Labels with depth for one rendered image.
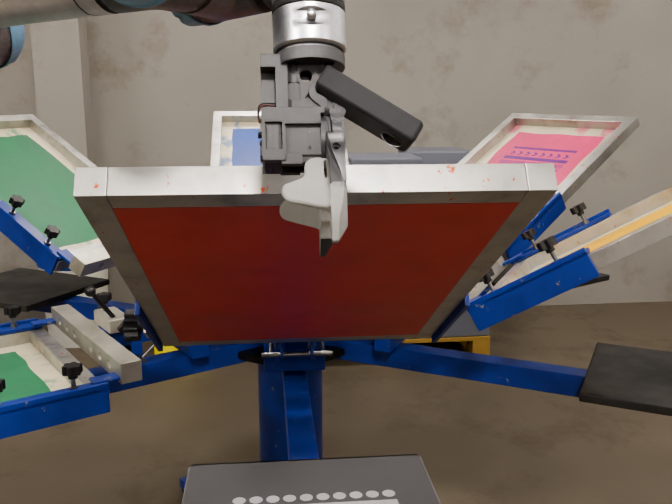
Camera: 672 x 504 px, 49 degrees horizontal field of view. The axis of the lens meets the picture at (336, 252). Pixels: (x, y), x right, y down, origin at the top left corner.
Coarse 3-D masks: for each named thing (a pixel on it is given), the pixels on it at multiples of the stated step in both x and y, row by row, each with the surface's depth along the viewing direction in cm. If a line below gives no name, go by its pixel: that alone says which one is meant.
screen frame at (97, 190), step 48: (96, 192) 87; (144, 192) 87; (192, 192) 88; (240, 192) 88; (384, 192) 90; (432, 192) 91; (480, 192) 92; (528, 192) 92; (144, 288) 121; (384, 336) 162
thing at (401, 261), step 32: (352, 224) 99; (384, 224) 100; (416, 224) 101; (448, 224) 101; (480, 224) 102; (352, 256) 111; (384, 256) 112; (416, 256) 113; (448, 256) 114; (320, 288) 126; (352, 288) 127; (384, 288) 128; (416, 288) 129; (448, 288) 130; (320, 320) 146; (352, 320) 148; (384, 320) 149; (416, 320) 150
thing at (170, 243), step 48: (144, 240) 101; (192, 240) 102; (240, 240) 103; (288, 240) 104; (192, 288) 122; (240, 288) 124; (288, 288) 125; (192, 336) 153; (240, 336) 155; (288, 336) 158
